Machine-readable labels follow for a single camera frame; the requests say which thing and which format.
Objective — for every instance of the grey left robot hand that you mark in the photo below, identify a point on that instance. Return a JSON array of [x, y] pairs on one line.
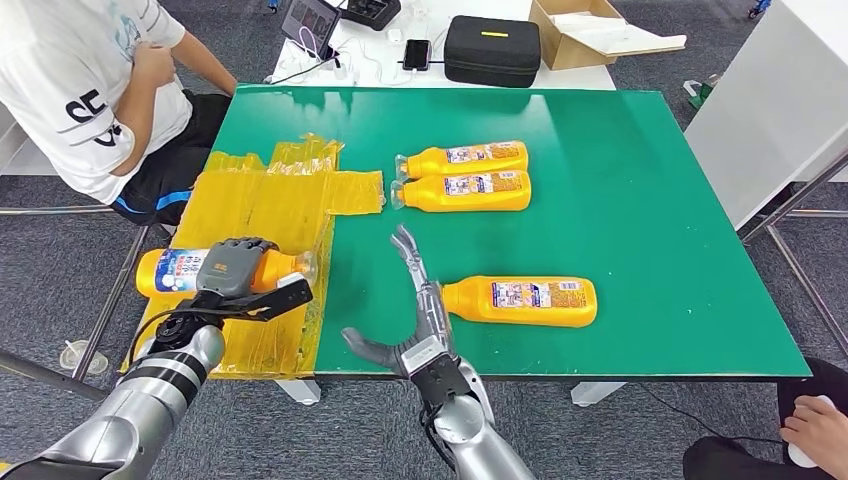
[[228, 268]]

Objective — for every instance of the person's hand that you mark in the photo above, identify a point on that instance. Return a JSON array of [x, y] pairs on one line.
[[821, 430]]

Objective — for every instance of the person's right hand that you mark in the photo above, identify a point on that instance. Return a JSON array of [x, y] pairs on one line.
[[154, 65]]

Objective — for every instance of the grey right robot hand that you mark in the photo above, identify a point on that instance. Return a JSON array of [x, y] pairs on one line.
[[430, 311]]

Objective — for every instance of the white computer mouse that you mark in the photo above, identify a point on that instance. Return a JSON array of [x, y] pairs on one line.
[[798, 456]]

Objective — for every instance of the orange detergent bottle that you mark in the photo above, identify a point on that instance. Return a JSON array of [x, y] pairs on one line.
[[523, 316], [430, 193], [430, 162], [166, 272]]

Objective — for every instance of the person's right forearm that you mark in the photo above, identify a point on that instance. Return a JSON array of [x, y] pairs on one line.
[[139, 126]]

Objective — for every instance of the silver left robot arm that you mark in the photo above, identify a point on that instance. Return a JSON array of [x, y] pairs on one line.
[[159, 384]]

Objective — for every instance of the person's left forearm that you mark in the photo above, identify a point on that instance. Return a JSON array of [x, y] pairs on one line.
[[205, 63]]

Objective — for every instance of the yellow taped cardboard mat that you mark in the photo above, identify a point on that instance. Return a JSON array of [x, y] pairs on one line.
[[265, 205]]

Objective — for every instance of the person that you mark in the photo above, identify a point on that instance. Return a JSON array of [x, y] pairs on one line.
[[735, 457], [60, 79]]

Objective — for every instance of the blue caster wheel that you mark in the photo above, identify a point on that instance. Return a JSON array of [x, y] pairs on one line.
[[757, 6], [272, 5]]

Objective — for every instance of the white table foot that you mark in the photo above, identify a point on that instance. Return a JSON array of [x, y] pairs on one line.
[[301, 392], [596, 394]]

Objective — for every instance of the black tablet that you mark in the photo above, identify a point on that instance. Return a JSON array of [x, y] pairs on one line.
[[309, 23]]

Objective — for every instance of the clear plastic cup lid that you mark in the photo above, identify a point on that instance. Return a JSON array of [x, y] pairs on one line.
[[84, 358]]

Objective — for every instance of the white power strip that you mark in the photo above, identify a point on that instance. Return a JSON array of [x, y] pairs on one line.
[[331, 73]]

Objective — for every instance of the black controller device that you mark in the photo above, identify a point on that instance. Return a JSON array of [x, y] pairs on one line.
[[371, 12]]

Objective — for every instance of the black smartphone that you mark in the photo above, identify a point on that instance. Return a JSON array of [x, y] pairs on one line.
[[416, 55]]

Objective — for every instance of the black carrying case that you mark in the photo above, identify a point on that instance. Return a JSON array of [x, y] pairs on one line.
[[492, 53]]

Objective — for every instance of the brown cardboard box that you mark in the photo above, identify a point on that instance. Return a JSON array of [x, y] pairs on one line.
[[566, 54]]

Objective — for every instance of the white table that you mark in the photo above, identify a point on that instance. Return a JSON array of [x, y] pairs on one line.
[[467, 6]]

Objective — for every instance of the white foam sheet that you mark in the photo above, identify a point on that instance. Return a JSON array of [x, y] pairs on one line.
[[619, 38]]

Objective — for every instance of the green and white item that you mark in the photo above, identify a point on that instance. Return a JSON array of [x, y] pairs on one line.
[[699, 94]]

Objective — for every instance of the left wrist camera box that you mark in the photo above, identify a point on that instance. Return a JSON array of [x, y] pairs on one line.
[[272, 305]]

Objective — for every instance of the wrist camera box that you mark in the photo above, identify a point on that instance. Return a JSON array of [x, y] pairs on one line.
[[272, 305], [440, 381]]

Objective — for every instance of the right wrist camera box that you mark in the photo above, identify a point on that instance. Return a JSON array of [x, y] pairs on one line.
[[440, 381]]

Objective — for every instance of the metal table frame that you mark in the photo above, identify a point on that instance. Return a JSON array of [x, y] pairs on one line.
[[797, 195]]

